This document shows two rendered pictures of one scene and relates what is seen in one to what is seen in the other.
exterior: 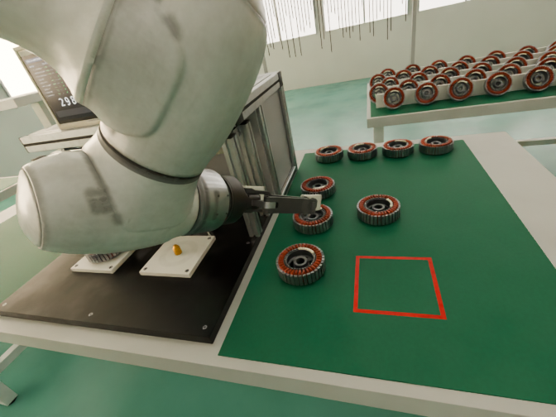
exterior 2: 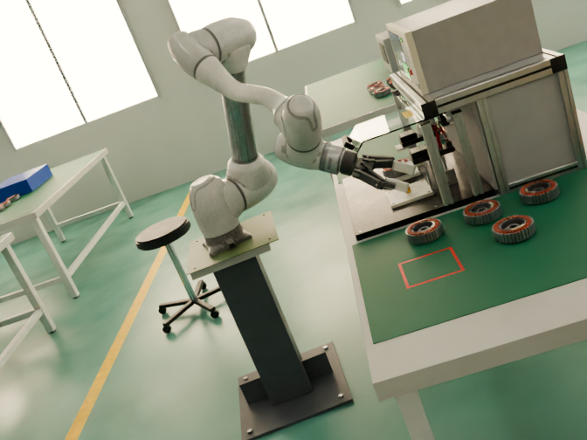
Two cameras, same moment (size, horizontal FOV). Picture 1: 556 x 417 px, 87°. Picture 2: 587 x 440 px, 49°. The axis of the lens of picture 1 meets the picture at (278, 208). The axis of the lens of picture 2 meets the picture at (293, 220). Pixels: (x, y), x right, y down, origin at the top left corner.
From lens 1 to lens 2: 1.73 m
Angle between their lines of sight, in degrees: 69
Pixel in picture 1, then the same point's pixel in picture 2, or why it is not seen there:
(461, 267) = (459, 282)
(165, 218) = (300, 161)
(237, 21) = (290, 120)
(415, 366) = (371, 289)
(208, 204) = (324, 162)
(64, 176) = (279, 140)
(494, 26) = not seen: outside the picture
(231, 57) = (291, 127)
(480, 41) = not seen: outside the picture
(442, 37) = not seen: outside the picture
